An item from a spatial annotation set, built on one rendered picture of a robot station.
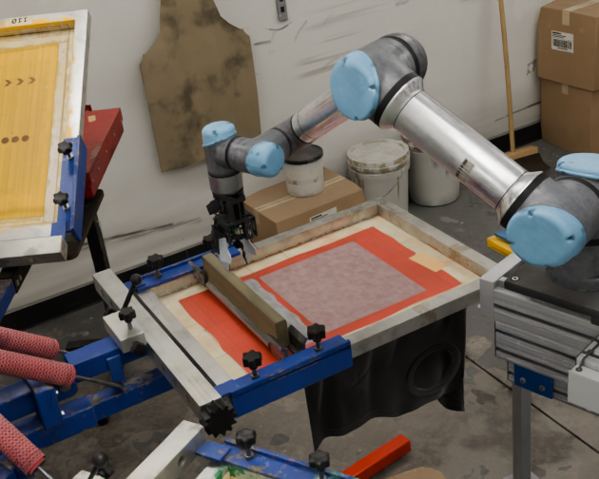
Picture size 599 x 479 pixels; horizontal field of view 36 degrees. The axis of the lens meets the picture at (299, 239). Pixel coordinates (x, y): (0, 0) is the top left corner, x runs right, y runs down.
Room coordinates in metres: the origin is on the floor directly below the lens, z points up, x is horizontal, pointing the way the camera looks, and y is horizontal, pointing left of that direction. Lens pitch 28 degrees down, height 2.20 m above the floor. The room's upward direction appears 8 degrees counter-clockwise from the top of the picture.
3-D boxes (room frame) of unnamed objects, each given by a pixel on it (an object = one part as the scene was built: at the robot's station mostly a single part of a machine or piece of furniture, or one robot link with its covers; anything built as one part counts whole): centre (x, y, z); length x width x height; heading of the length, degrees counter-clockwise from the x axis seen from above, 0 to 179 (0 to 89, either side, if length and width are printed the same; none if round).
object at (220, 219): (1.92, 0.14, 1.26); 0.09 x 0.08 x 0.12; 26
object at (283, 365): (1.68, 0.06, 0.97); 0.30 x 0.05 x 0.07; 116
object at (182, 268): (2.18, 0.31, 0.97); 0.30 x 0.05 x 0.07; 116
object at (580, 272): (1.49, -0.53, 1.31); 0.15 x 0.15 x 0.10
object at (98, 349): (1.79, 0.47, 1.02); 0.17 x 0.06 x 0.05; 116
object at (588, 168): (1.49, -0.52, 1.42); 0.13 x 0.12 x 0.14; 138
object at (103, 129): (2.99, 0.82, 1.06); 0.61 x 0.46 x 0.12; 176
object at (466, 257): (2.04, -0.03, 0.97); 0.79 x 0.58 x 0.04; 116
